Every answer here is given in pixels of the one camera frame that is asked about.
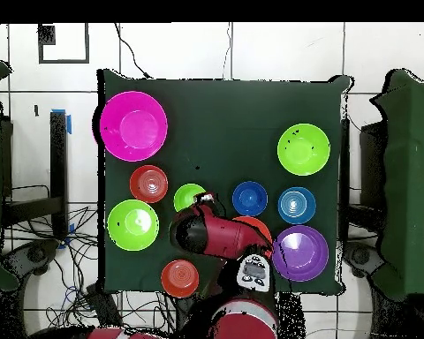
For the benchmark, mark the small green bowl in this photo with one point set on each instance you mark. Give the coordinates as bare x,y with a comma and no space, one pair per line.
184,196

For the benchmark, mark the small dark blue bowl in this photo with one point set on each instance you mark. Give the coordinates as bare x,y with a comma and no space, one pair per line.
249,198

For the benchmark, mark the large orange bowl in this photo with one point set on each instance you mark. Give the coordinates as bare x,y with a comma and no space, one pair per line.
259,226

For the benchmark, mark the small translucent orange bowl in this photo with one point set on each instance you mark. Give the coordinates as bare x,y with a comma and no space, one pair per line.
148,184
180,279

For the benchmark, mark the purple bowl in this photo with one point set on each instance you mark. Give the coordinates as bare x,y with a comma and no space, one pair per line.
300,254

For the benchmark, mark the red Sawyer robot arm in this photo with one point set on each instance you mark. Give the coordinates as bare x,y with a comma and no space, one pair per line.
226,233

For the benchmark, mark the dark green table cloth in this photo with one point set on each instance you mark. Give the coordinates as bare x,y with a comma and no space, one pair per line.
215,141

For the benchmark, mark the large green bowl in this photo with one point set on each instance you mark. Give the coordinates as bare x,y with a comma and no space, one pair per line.
132,225
304,150

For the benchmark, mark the light blue translucent bowl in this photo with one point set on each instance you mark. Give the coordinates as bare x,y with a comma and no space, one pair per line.
296,205

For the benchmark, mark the large pink bowl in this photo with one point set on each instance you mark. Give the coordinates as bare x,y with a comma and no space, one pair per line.
134,127

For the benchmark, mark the blue tape strip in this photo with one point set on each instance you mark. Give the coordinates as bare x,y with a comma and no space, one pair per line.
69,123

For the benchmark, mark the black office chair base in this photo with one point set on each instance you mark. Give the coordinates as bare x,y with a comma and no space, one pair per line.
35,254
360,256

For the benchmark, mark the black floor frame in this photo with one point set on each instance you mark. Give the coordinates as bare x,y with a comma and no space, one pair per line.
46,35

